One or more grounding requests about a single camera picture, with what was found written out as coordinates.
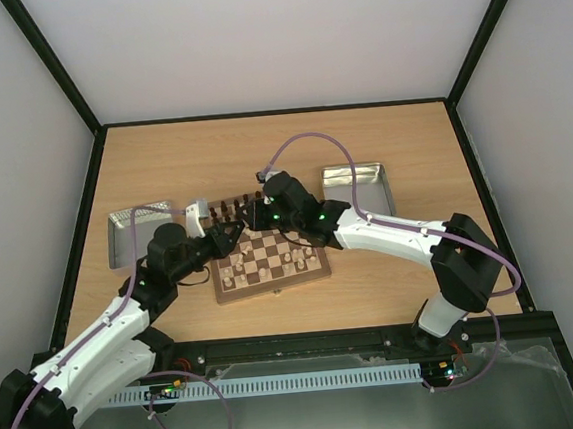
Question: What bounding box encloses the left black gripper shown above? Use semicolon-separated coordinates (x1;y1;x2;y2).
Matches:
167;220;250;284

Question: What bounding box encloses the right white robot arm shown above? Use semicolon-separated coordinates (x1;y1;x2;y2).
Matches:
246;171;504;354

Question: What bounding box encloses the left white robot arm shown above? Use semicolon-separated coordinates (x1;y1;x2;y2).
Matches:
0;221;244;429

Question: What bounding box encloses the dark chess pieces row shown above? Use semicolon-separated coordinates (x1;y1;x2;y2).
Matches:
207;191;263;225

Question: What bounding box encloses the wooden chess board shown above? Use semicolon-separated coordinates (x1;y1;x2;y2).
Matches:
202;183;335;306

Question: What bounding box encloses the white piece front row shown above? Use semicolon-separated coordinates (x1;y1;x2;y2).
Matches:
259;269;269;282

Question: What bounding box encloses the yellow metal tin box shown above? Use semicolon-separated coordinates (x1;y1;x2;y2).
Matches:
321;162;396;216

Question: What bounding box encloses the silver metal tin lid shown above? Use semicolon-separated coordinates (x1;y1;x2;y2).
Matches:
107;201;174;272

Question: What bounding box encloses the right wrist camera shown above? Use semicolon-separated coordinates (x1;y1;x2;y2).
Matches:
255;170;268;184

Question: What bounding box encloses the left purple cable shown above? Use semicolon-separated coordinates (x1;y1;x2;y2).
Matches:
0;199;235;429

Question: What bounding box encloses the purple cable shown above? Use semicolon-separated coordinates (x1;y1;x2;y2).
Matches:
0;199;235;429
264;115;532;407

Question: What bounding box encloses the light blue cable duct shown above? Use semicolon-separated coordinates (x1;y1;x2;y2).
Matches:
104;363;422;409

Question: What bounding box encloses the black mounting rail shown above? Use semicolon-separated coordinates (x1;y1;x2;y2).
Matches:
166;308;560;381

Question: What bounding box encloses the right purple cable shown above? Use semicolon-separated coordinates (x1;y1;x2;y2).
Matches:
264;115;532;407

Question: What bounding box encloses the black enclosure frame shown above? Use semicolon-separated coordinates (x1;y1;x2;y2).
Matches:
0;0;573;392

